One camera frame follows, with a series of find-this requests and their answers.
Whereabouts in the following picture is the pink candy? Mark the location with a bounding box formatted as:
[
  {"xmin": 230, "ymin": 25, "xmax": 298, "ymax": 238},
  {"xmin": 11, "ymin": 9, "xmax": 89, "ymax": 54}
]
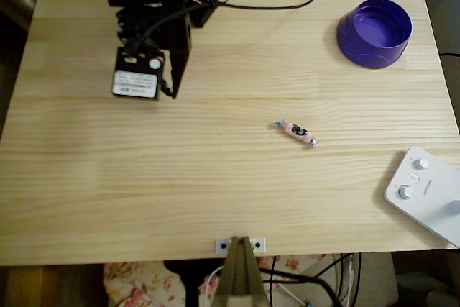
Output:
[{"xmin": 270, "ymin": 119, "xmax": 321, "ymax": 148}]

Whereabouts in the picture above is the purple bowl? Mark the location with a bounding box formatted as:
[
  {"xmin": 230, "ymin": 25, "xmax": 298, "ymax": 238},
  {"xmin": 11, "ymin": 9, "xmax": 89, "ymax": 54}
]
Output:
[{"xmin": 336, "ymin": 0, "xmax": 413, "ymax": 70}]

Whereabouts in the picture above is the floral cloth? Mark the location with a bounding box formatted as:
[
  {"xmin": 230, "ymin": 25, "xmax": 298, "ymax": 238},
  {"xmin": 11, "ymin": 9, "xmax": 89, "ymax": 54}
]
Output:
[{"xmin": 103, "ymin": 253, "xmax": 330, "ymax": 307}]

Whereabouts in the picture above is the white device with knobs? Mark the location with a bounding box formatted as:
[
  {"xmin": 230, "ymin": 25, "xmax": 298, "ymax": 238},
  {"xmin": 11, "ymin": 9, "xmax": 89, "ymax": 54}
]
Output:
[{"xmin": 383, "ymin": 146, "xmax": 460, "ymax": 249}]

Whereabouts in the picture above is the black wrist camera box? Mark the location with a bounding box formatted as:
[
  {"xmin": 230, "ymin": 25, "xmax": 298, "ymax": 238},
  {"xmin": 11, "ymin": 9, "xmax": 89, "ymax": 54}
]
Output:
[{"xmin": 110, "ymin": 46, "xmax": 166, "ymax": 101}]

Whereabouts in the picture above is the black camera cable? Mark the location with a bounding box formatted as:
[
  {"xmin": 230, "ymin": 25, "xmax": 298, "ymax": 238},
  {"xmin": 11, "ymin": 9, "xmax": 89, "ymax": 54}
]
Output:
[{"xmin": 125, "ymin": 0, "xmax": 360, "ymax": 52}]

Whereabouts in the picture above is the white mounting bracket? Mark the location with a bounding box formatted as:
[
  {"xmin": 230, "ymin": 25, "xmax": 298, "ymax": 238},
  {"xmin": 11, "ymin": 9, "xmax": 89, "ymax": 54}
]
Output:
[{"xmin": 214, "ymin": 237, "xmax": 267, "ymax": 254}]

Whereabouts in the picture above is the white cable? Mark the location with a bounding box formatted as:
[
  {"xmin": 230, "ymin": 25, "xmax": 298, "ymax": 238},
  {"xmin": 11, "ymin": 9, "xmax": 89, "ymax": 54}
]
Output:
[{"xmin": 198, "ymin": 265, "xmax": 226, "ymax": 301}]

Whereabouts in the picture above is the olive camera stand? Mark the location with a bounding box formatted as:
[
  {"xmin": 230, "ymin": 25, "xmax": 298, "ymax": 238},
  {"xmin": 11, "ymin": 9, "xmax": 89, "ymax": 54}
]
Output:
[{"xmin": 214, "ymin": 235, "xmax": 270, "ymax": 307}]

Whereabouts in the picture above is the thick black cable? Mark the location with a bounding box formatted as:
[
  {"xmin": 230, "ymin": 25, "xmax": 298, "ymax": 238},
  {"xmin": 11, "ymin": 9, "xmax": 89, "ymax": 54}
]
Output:
[{"xmin": 259, "ymin": 267, "xmax": 344, "ymax": 307}]

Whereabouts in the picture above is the thin black cable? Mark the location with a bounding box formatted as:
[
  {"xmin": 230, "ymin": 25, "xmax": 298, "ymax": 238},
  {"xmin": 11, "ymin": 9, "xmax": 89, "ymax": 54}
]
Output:
[{"xmin": 336, "ymin": 252, "xmax": 362, "ymax": 307}]

